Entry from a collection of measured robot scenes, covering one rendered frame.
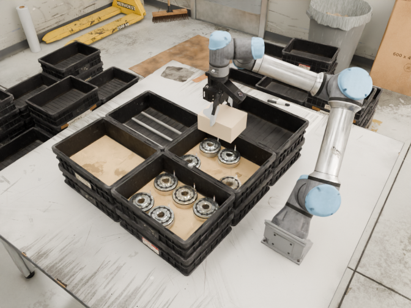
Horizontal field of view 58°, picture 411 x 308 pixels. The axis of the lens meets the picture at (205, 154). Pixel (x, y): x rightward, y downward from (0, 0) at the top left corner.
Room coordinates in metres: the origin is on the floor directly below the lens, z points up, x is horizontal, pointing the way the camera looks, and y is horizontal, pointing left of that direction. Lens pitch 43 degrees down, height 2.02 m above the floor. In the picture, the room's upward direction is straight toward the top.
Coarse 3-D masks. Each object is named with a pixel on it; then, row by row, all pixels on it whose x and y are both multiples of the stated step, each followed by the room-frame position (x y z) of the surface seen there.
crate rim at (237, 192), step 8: (192, 128) 1.36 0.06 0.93; (184, 136) 1.30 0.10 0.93; (240, 136) 1.30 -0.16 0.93; (256, 144) 1.25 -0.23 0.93; (168, 152) 1.20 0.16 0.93; (272, 152) 1.20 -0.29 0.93; (184, 160) 1.15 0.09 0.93; (272, 160) 1.16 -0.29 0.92; (264, 168) 1.11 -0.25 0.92; (208, 176) 1.05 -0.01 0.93; (256, 176) 1.06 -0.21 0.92; (224, 184) 1.01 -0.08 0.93; (248, 184) 1.02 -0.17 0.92; (240, 192) 0.98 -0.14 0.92
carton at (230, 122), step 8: (224, 104) 1.28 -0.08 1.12; (200, 112) 1.23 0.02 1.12; (224, 112) 1.23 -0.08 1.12; (232, 112) 1.23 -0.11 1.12; (240, 112) 1.23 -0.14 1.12; (200, 120) 1.21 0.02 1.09; (208, 120) 1.19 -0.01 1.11; (216, 120) 1.17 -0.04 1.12; (224, 120) 1.17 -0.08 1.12; (232, 120) 1.17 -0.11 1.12; (240, 120) 1.18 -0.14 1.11; (200, 128) 1.21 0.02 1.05; (208, 128) 1.19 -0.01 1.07; (216, 128) 1.17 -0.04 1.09; (224, 128) 1.14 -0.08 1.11; (232, 128) 1.13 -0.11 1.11; (240, 128) 1.19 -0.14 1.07; (216, 136) 1.16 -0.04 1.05; (224, 136) 1.14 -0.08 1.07; (232, 136) 1.14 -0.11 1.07
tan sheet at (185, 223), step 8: (152, 184) 1.10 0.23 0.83; (136, 192) 1.05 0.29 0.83; (152, 192) 1.05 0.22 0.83; (160, 200) 1.01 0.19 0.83; (168, 200) 1.01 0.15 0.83; (176, 208) 0.97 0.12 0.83; (192, 208) 0.97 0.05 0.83; (176, 216) 0.93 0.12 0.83; (184, 216) 0.93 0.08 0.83; (192, 216) 0.93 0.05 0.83; (176, 224) 0.89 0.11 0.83; (184, 224) 0.89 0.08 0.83; (192, 224) 0.89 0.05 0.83; (200, 224) 0.89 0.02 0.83; (176, 232) 0.85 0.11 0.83; (184, 232) 0.85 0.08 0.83; (192, 232) 0.85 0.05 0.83
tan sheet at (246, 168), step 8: (192, 152) 1.31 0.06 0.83; (208, 160) 1.25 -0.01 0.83; (216, 160) 1.25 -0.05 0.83; (240, 160) 1.25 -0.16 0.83; (208, 168) 1.20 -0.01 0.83; (216, 168) 1.20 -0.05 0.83; (224, 168) 1.20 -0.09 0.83; (232, 168) 1.20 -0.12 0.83; (240, 168) 1.20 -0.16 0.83; (248, 168) 1.20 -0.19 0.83; (256, 168) 1.20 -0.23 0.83; (216, 176) 1.15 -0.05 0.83; (240, 176) 1.15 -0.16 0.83; (248, 176) 1.15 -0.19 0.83
